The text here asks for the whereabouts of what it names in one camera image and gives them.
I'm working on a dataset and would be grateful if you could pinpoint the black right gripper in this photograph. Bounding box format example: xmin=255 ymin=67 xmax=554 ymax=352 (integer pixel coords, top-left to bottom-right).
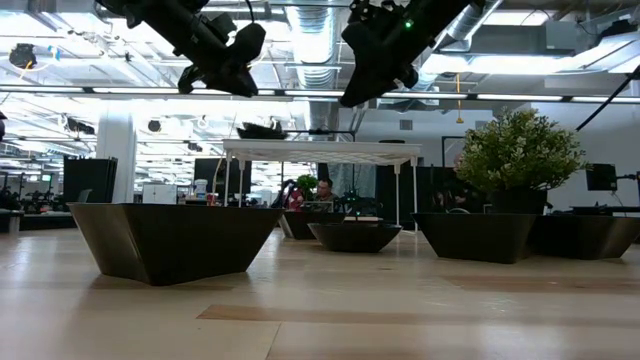
xmin=338 ymin=0 xmax=471 ymax=109

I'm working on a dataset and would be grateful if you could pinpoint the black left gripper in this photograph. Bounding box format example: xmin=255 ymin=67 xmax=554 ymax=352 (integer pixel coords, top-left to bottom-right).
xmin=177 ymin=12 xmax=259 ymax=99

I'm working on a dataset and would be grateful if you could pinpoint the black leaf-shaped mini plate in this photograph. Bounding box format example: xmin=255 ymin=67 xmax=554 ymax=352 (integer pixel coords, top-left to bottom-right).
xmin=306 ymin=222 xmax=404 ymax=254
xmin=236 ymin=121 xmax=290 ymax=141

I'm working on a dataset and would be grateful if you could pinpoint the black square mini plate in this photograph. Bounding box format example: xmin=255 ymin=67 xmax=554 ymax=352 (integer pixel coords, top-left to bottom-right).
xmin=410 ymin=211 xmax=539 ymax=265
xmin=66 ymin=201 xmax=285 ymax=287
xmin=529 ymin=213 xmax=640 ymax=261
xmin=281 ymin=210 xmax=347 ymax=241

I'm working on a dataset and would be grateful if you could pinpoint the long linear light bar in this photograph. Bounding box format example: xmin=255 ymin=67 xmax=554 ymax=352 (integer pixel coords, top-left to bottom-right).
xmin=0 ymin=85 xmax=640 ymax=105

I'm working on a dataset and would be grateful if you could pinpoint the black screen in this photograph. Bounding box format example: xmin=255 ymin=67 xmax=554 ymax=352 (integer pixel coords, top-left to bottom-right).
xmin=193 ymin=157 xmax=253 ymax=202

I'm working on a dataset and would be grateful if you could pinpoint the yellow hanging pendant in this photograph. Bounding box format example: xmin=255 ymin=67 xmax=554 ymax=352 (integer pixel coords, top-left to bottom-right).
xmin=453 ymin=72 xmax=464 ymax=125

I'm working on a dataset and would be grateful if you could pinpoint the white square column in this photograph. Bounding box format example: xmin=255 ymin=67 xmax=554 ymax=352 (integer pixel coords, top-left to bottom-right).
xmin=95 ymin=107 xmax=138 ymax=205

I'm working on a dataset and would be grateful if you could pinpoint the person at desk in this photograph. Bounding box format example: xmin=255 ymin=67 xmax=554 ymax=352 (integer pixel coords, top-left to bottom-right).
xmin=313 ymin=177 xmax=341 ymax=204

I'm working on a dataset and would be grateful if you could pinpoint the small plant in red pot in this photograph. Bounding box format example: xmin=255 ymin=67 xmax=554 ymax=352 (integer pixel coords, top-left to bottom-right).
xmin=295 ymin=173 xmax=321 ymax=194

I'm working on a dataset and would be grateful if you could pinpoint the white cabinet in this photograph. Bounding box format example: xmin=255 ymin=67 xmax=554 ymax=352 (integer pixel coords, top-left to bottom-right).
xmin=141 ymin=182 xmax=178 ymax=205

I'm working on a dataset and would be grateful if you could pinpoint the seated person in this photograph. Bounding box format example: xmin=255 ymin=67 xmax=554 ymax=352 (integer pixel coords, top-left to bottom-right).
xmin=446 ymin=152 xmax=481 ymax=214

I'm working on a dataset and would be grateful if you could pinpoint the black partition panel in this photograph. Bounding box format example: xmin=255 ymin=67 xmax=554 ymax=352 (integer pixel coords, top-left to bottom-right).
xmin=62 ymin=156 xmax=119 ymax=205
xmin=374 ymin=163 xmax=459 ymax=226

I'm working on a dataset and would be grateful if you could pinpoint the grey laptop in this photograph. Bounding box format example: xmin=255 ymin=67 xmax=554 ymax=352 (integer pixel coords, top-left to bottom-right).
xmin=301 ymin=200 xmax=335 ymax=214

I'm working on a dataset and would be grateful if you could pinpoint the artificial plant in black pot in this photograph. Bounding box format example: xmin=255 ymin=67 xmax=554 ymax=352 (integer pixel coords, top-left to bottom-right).
xmin=455 ymin=107 xmax=587 ymax=216

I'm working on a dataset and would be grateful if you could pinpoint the black monitor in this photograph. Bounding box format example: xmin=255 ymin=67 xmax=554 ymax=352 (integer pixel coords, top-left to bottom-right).
xmin=585 ymin=162 xmax=619 ymax=193

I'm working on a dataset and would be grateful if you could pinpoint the silver spiral air duct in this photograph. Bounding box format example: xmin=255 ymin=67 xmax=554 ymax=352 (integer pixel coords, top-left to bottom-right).
xmin=414 ymin=0 xmax=504 ymax=91
xmin=283 ymin=0 xmax=351 ymax=134

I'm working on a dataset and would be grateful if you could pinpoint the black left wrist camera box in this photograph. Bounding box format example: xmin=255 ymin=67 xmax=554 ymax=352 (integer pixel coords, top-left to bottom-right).
xmin=231 ymin=21 xmax=268 ymax=65

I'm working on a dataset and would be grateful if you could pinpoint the white wire rack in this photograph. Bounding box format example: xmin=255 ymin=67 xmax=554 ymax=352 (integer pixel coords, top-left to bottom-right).
xmin=222 ymin=138 xmax=424 ymax=235

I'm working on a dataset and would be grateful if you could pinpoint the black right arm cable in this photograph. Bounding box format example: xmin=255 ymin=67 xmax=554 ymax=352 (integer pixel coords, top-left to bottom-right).
xmin=573 ymin=63 xmax=640 ymax=133

